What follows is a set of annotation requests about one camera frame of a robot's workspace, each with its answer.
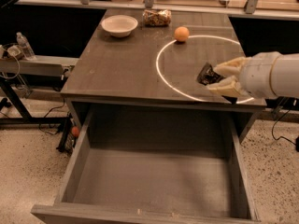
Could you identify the white bowl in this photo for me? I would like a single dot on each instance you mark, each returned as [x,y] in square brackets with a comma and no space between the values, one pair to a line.
[119,25]

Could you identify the black metal side table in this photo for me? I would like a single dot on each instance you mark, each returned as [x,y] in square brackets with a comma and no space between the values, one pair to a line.
[45,72]

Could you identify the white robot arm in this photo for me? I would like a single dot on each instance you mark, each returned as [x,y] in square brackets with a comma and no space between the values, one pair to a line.
[285,76]

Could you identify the open grey top drawer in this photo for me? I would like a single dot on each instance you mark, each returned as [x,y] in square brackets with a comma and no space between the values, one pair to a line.
[154,165]

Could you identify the snack bag of nuts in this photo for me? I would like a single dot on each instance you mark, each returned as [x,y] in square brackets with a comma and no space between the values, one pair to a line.
[156,18]

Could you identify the clear plastic water bottle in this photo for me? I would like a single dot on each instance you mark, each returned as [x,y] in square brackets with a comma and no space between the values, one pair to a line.
[25,47]

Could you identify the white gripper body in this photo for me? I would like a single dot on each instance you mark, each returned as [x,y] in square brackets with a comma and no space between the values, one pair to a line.
[257,75]

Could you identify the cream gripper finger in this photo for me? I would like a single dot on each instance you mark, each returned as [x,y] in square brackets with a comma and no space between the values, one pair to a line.
[229,87]
[232,67]

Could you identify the grey metal railing shelf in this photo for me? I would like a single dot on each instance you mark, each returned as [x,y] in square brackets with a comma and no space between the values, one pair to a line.
[149,0]

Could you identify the orange fruit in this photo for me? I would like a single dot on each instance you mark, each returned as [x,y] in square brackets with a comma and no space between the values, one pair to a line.
[181,34]

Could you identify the black rxbar chocolate wrapper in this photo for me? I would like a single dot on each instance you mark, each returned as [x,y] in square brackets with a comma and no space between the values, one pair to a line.
[208,76]

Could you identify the small red ball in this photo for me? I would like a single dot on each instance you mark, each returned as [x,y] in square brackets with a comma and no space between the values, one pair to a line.
[75,131]

